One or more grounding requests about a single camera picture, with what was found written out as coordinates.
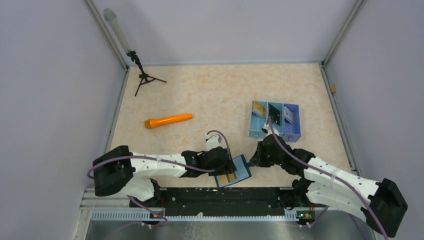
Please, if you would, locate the dark blue leather card holder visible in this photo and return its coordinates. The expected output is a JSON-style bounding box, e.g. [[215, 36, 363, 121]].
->
[[214, 154, 254, 188]]

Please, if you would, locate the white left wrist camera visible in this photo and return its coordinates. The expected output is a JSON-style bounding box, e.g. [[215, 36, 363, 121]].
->
[[205, 133, 222, 151]]

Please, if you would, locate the small tan block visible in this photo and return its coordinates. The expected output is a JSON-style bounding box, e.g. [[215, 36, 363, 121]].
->
[[329, 84, 337, 94]]

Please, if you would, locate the gold VIP credit card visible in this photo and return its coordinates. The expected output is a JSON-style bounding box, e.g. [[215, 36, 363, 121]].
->
[[215, 172, 237, 188]]

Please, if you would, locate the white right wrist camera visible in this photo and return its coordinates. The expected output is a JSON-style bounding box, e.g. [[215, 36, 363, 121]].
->
[[261, 122, 272, 136]]

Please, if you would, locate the black mini tripod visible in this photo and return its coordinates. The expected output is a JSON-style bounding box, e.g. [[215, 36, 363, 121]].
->
[[126, 50, 167, 97]]

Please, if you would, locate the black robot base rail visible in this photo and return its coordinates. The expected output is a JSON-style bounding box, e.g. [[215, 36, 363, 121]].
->
[[142, 187, 313, 217]]

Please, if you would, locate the light blue drawer organizer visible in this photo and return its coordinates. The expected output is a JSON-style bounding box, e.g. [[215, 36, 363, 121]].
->
[[248, 100, 302, 143]]

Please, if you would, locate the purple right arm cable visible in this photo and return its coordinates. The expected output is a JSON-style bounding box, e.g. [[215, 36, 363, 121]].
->
[[266, 116, 390, 240]]

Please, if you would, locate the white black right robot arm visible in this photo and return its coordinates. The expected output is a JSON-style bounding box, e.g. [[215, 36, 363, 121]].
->
[[250, 134, 408, 238]]

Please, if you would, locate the orange flashlight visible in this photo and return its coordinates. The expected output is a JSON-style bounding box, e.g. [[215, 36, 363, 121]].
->
[[144, 113, 193, 129]]

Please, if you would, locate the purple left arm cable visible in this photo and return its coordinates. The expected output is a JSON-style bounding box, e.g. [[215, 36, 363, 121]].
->
[[86, 129, 232, 229]]

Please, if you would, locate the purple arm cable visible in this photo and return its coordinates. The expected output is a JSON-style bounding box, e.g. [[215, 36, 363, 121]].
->
[[86, 129, 232, 229], [266, 116, 390, 240]]

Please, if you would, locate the grey tube on tripod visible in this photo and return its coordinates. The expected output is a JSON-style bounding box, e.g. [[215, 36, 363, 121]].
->
[[102, 8, 132, 55]]

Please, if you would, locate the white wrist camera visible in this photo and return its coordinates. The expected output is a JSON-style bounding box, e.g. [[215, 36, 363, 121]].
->
[[205, 133, 222, 151], [261, 122, 272, 136]]

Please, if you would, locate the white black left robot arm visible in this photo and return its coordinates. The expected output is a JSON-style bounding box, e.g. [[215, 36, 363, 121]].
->
[[87, 145, 237, 207]]

